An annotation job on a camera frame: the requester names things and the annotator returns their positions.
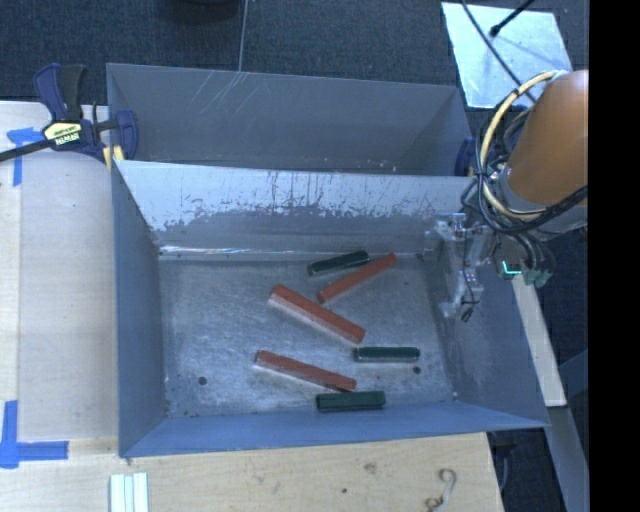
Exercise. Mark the pale wood board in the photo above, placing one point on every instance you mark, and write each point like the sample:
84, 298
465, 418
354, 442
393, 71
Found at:
65, 300

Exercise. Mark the red-brown flat block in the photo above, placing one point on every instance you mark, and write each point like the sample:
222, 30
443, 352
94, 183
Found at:
320, 315
305, 371
357, 278

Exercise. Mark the dark green flat block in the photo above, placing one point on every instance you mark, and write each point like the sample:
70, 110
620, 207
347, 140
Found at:
338, 263
350, 401
386, 354

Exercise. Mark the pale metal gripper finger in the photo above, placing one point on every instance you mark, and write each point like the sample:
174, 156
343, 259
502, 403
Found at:
446, 231
471, 287

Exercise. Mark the grey metal bin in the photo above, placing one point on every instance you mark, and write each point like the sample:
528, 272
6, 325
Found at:
225, 320

